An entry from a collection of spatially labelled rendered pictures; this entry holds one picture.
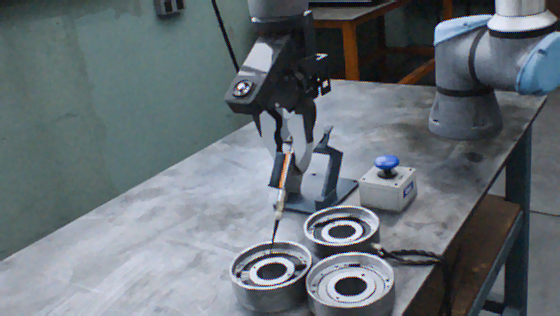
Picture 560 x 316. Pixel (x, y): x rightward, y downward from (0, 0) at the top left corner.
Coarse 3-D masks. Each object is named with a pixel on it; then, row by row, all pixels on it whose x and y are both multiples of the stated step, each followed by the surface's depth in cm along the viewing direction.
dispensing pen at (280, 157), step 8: (280, 152) 76; (280, 160) 76; (280, 168) 76; (272, 176) 76; (280, 176) 75; (272, 184) 75; (280, 192) 76; (280, 200) 76; (280, 208) 76; (280, 216) 76; (272, 240) 76
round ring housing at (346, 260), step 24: (336, 264) 72; (360, 264) 72; (384, 264) 69; (312, 288) 68; (336, 288) 69; (360, 288) 70; (384, 288) 68; (336, 312) 63; (360, 312) 63; (384, 312) 64
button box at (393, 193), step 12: (372, 168) 94; (396, 168) 93; (408, 168) 93; (360, 180) 90; (372, 180) 90; (384, 180) 90; (396, 180) 89; (408, 180) 90; (360, 192) 91; (372, 192) 90; (384, 192) 89; (396, 192) 87; (408, 192) 90; (360, 204) 92; (372, 204) 91; (384, 204) 89; (396, 204) 88
